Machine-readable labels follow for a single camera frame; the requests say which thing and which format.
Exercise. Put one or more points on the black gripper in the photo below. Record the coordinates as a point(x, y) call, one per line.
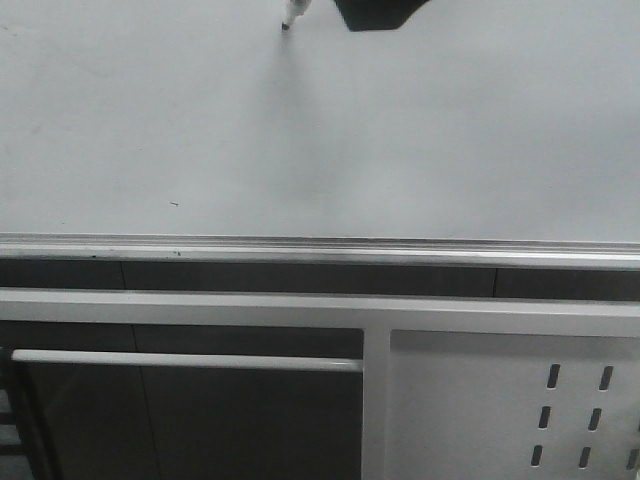
point(377, 15)

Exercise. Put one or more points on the white black whiteboard marker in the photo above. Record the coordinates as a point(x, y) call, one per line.
point(293, 10)

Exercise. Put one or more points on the white horizontal metal rod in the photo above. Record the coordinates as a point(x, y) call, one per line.
point(188, 360)

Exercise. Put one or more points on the white metal stand frame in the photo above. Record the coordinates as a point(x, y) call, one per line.
point(377, 317)

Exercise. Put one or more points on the white perforated metal panel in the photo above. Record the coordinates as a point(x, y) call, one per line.
point(497, 406)

